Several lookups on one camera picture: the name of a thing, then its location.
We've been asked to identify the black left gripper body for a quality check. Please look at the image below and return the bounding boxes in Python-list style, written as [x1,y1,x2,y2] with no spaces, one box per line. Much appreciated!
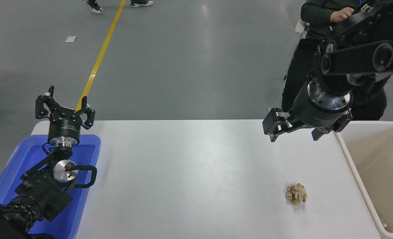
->
[47,108,84,141]

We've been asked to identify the person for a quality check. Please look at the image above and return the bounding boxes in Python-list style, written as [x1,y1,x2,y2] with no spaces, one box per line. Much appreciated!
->
[281,0,391,121]

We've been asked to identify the person's right hand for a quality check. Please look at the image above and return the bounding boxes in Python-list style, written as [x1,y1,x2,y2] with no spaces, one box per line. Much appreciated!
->
[330,7,354,23]

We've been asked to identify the white wheeled chair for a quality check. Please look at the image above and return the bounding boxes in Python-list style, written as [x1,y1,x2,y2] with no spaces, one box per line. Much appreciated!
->
[284,19,311,82]

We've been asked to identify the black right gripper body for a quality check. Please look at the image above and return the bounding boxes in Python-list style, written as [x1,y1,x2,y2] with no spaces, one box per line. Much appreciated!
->
[289,81,353,130]

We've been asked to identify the blue plastic tray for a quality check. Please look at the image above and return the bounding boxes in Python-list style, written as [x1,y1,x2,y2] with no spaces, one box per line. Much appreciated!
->
[0,134,101,239]

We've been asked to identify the tan paper ball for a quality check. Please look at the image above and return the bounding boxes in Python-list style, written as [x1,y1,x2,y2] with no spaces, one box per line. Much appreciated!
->
[286,183,308,206]

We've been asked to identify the large pale plastic bin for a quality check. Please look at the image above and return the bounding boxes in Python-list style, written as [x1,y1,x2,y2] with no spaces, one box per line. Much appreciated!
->
[334,120,393,239]

